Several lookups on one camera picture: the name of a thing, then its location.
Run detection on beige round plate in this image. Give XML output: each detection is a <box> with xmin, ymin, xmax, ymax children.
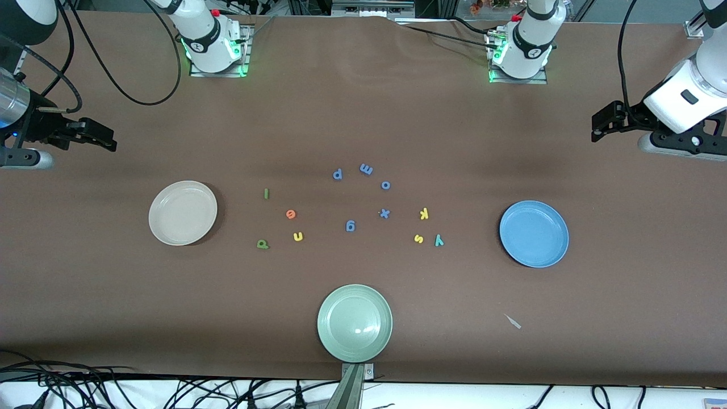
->
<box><xmin>148</xmin><ymin>181</ymin><xmax>218</xmax><ymax>247</ymax></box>

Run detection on blue round plate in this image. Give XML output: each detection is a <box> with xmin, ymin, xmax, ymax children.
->
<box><xmin>499</xmin><ymin>200</ymin><xmax>570</xmax><ymax>269</ymax></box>

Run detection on brown table cover sheet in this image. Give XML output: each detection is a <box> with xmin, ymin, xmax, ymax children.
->
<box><xmin>0</xmin><ymin>10</ymin><xmax>727</xmax><ymax>390</ymax></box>

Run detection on grey metal box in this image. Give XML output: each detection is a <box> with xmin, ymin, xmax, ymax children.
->
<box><xmin>331</xmin><ymin>0</ymin><xmax>415</xmax><ymax>18</ymax></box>

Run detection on green round plate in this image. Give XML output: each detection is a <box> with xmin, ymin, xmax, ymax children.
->
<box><xmin>317</xmin><ymin>284</ymin><xmax>394</xmax><ymax>363</ymax></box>

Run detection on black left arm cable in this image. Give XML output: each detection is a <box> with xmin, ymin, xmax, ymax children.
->
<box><xmin>620</xmin><ymin>0</ymin><xmax>640</xmax><ymax>111</ymax></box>

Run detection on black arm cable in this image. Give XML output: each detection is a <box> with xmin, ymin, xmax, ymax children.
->
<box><xmin>620</xmin><ymin>0</ymin><xmax>640</xmax><ymax>111</ymax></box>
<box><xmin>0</xmin><ymin>0</ymin><xmax>182</xmax><ymax>114</ymax></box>

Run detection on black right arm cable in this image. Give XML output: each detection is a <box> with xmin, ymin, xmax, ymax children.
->
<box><xmin>0</xmin><ymin>0</ymin><xmax>182</xmax><ymax>114</ymax></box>

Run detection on aluminium frame profile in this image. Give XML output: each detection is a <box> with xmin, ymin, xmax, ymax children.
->
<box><xmin>10</xmin><ymin>45</ymin><xmax>30</xmax><ymax>77</ymax></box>
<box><xmin>684</xmin><ymin>0</ymin><xmax>711</xmax><ymax>38</ymax></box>

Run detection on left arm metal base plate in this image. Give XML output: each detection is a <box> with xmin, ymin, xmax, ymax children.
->
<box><xmin>488</xmin><ymin>34</ymin><xmax>549</xmax><ymax>85</ymax></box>

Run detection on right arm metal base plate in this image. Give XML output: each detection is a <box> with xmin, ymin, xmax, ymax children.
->
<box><xmin>189</xmin><ymin>26</ymin><xmax>252</xmax><ymax>78</ymax></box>

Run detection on black base power cable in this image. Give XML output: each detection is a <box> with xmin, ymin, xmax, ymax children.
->
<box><xmin>392</xmin><ymin>17</ymin><xmax>500</xmax><ymax>49</ymax></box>

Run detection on tangled black floor cables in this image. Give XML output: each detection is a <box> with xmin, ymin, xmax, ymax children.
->
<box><xmin>0</xmin><ymin>349</ymin><xmax>341</xmax><ymax>409</ymax></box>

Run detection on grey metal camera mount post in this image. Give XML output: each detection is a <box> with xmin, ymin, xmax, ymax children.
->
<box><xmin>324</xmin><ymin>362</ymin><xmax>375</xmax><ymax>409</ymax></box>

